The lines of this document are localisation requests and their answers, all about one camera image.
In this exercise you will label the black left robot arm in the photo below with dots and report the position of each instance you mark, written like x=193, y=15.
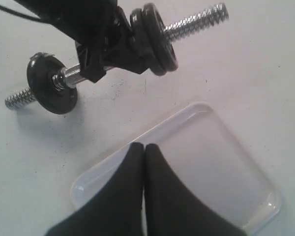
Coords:
x=100, y=29

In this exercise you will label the white rectangular plastic tray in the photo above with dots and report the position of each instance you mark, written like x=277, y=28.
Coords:
x=215, y=166

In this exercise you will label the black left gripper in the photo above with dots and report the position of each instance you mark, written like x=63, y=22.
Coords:
x=114, y=46

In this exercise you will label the chrome threaded dumbbell bar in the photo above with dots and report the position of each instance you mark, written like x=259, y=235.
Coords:
x=183, y=28

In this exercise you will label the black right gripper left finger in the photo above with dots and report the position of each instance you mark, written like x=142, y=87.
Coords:
x=116, y=209

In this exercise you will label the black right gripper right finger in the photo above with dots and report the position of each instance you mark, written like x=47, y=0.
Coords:
x=172, y=209

